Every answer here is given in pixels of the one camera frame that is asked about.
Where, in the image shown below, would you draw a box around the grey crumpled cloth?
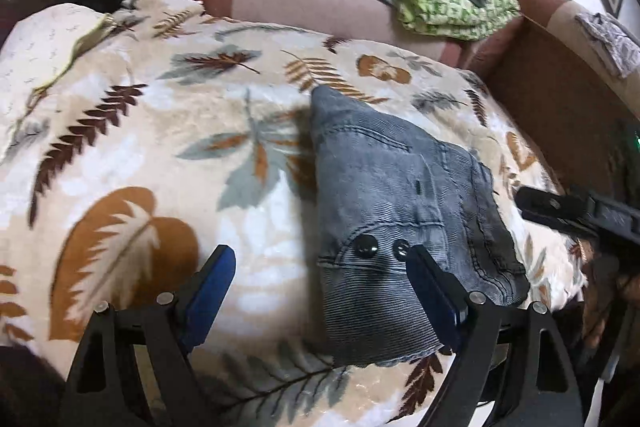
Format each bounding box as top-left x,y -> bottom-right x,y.
575,11 -> 640,80

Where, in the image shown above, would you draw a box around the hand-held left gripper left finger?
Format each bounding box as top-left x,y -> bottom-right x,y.
62,244 -> 237,427

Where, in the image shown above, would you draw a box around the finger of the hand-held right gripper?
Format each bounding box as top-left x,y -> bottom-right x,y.
515,185 -> 602,238

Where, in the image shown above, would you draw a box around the grey denim pants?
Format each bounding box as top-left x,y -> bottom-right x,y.
309,86 -> 532,369

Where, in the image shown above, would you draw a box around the leaf print fleece blanket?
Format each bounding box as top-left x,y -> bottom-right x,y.
0,0 -> 591,427

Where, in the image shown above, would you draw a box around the white sprig print quilt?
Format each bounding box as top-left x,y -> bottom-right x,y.
0,2 -> 117,120

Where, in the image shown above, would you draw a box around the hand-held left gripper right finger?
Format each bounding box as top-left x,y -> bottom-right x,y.
405,245 -> 584,427

